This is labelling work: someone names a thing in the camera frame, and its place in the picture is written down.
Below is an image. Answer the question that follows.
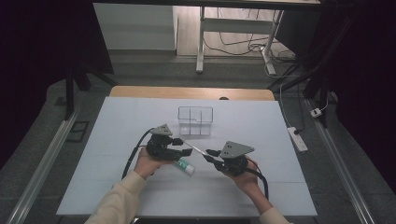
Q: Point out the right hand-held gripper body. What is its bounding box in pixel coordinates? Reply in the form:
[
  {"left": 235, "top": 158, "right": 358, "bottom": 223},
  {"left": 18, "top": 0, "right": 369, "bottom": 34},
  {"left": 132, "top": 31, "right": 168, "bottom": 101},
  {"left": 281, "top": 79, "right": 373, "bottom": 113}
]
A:
[{"left": 215, "top": 141, "right": 255, "bottom": 177}]

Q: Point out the white-legged desk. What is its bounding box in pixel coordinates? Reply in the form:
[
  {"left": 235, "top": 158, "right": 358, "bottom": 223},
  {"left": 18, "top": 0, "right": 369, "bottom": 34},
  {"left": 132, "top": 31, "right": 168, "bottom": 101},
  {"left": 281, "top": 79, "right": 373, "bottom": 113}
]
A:
[{"left": 92, "top": 0, "right": 321, "bottom": 76}]

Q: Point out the dark curtain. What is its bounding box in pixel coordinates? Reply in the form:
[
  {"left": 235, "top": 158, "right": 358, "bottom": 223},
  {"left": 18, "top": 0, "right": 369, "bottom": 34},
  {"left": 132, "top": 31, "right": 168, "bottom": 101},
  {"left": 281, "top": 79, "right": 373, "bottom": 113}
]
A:
[
  {"left": 320, "top": 0, "right": 396, "bottom": 194},
  {"left": 0, "top": 0, "right": 114, "bottom": 171}
]

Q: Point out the person's right hand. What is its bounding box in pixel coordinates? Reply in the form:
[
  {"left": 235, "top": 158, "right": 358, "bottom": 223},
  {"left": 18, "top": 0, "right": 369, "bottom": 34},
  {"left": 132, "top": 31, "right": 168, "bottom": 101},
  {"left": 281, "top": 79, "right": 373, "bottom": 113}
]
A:
[{"left": 223, "top": 159, "right": 266, "bottom": 202}]

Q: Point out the white power strip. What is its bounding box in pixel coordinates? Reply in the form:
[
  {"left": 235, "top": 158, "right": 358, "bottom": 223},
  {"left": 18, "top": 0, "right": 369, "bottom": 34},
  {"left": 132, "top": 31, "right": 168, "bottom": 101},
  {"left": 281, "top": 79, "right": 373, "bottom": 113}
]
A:
[{"left": 287, "top": 126, "right": 309, "bottom": 153}]

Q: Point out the green and white glue stick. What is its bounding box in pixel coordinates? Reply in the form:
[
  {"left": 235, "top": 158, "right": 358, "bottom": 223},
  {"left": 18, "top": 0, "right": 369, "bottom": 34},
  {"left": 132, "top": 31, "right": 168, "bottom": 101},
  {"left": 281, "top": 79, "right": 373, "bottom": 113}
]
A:
[{"left": 173, "top": 158, "right": 196, "bottom": 175}]

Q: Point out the right hand-held gripper black cable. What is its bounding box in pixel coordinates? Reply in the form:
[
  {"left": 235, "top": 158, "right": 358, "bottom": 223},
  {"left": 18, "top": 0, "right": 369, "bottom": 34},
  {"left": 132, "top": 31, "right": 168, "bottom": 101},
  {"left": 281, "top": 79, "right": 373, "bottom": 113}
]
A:
[{"left": 246, "top": 158, "right": 270, "bottom": 201}]

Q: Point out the tangle of floor cables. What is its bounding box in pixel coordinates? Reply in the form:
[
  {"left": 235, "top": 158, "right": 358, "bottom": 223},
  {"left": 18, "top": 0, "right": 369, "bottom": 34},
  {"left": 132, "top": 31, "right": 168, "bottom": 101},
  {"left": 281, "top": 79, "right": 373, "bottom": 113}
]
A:
[{"left": 203, "top": 8, "right": 297, "bottom": 68}]

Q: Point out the aluminium rail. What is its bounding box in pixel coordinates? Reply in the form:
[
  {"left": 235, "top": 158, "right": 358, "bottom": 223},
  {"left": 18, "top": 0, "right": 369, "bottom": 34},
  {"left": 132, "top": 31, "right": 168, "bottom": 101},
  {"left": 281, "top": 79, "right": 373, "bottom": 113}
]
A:
[
  {"left": 6, "top": 108, "right": 80, "bottom": 224},
  {"left": 304, "top": 99, "right": 376, "bottom": 224}
]

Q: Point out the black tripod stand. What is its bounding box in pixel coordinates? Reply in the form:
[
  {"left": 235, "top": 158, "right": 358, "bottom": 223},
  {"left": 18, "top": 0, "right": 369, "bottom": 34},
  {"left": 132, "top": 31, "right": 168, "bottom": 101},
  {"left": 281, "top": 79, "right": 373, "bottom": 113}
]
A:
[{"left": 64, "top": 66, "right": 118, "bottom": 121}]

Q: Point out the person's left hand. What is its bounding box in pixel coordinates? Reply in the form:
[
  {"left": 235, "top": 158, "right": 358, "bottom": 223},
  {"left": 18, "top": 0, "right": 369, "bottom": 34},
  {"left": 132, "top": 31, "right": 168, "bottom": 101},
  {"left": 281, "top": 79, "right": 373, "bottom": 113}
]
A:
[{"left": 134, "top": 147, "right": 172, "bottom": 180}]

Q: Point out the left hand-held gripper black cable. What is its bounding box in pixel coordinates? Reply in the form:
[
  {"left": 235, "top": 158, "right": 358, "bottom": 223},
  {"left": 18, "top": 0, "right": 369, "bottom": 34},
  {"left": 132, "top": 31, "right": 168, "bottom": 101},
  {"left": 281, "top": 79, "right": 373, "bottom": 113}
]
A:
[{"left": 120, "top": 127, "right": 156, "bottom": 180}]

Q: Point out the clear plastic organizer box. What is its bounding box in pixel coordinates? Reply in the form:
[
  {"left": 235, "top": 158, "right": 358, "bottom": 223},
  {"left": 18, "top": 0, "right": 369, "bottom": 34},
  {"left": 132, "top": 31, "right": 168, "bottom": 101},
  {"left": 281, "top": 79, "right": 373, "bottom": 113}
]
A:
[{"left": 177, "top": 105, "right": 215, "bottom": 136}]

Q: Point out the black metal stand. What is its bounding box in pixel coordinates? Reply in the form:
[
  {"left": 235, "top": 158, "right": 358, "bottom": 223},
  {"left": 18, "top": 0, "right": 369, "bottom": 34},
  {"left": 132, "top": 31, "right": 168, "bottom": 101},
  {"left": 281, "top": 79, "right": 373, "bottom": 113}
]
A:
[{"left": 267, "top": 62, "right": 332, "bottom": 129}]

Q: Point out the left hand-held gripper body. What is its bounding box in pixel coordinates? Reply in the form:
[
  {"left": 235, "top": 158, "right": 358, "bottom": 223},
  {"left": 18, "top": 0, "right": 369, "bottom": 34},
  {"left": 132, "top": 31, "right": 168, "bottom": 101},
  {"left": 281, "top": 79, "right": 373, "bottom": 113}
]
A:
[{"left": 146, "top": 123, "right": 185, "bottom": 161}]

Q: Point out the hand-held gripper black cable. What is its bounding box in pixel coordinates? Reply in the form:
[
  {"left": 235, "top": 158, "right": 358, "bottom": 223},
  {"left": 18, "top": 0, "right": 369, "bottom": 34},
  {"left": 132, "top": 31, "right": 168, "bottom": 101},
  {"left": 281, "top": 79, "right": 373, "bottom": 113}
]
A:
[
  {"left": 246, "top": 158, "right": 270, "bottom": 201},
  {"left": 120, "top": 127, "right": 156, "bottom": 180}
]

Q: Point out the pale blue table mat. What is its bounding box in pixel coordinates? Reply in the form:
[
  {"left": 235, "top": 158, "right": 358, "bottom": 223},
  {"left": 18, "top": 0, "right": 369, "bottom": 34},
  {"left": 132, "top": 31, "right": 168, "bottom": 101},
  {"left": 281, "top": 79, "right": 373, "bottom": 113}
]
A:
[{"left": 55, "top": 96, "right": 318, "bottom": 217}]

